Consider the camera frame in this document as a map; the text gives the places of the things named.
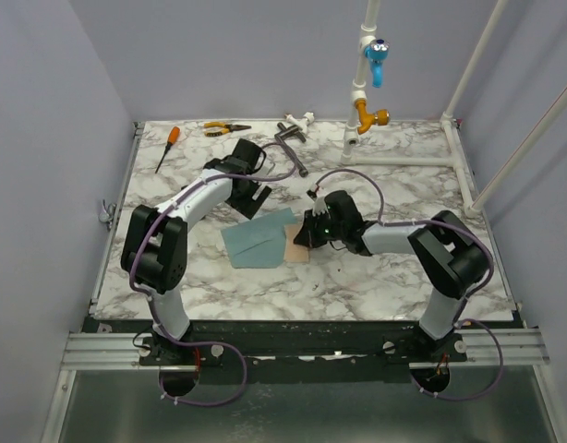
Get orange tap valve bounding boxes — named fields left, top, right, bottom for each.
left=354, top=99, right=391, bottom=135

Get tan paper letter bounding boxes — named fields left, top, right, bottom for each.
left=283, top=224, right=309, bottom=263

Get aluminium rail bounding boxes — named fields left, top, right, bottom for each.
left=61, top=329, right=550, bottom=372

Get wall hook clip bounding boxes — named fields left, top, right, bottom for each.
left=98, top=199, right=116, bottom=230

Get orange handled screwdriver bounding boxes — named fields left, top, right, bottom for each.
left=155, top=126, right=181, bottom=174

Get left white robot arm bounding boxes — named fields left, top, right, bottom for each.
left=120, top=139, right=271, bottom=365

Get teal paper envelope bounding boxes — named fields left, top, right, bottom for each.
left=221, top=208, right=296, bottom=269

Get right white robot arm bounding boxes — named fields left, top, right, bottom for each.
left=294, top=191, right=494, bottom=362

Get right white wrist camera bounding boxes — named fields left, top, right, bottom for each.
left=307, top=184, right=329, bottom=217

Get yellow handled pliers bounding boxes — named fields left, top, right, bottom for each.
left=203, top=122, right=252, bottom=138

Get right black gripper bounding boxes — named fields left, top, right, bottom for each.
left=293, top=209, right=345, bottom=250

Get white pipe fitting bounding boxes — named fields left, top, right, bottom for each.
left=284, top=112, right=315, bottom=133

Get dark metal crank handle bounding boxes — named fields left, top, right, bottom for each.
left=273, top=122, right=308, bottom=177

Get white PVC pipe frame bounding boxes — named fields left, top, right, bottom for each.
left=340, top=1, right=567, bottom=218

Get blue tap valve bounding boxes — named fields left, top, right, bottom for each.
left=364, top=39, right=390, bottom=88

